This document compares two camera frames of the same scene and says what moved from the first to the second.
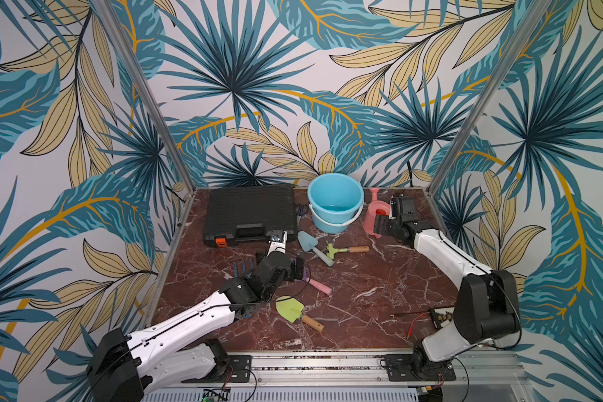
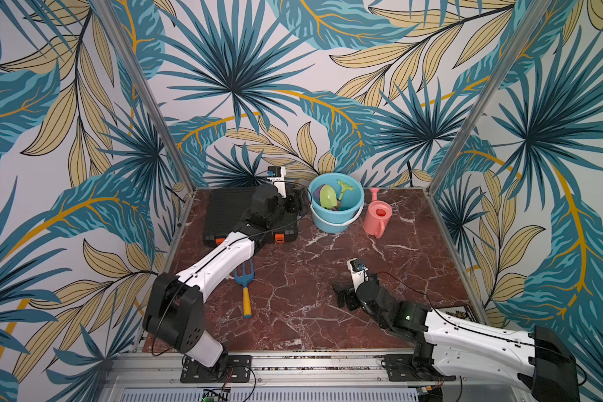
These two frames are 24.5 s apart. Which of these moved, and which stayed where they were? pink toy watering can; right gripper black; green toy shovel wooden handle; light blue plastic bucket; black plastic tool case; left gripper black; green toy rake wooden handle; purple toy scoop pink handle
Moved: green toy shovel wooden handle; green toy rake wooden handle; purple toy scoop pink handle; left gripper black; right gripper black
Stayed: pink toy watering can; light blue plastic bucket; black plastic tool case
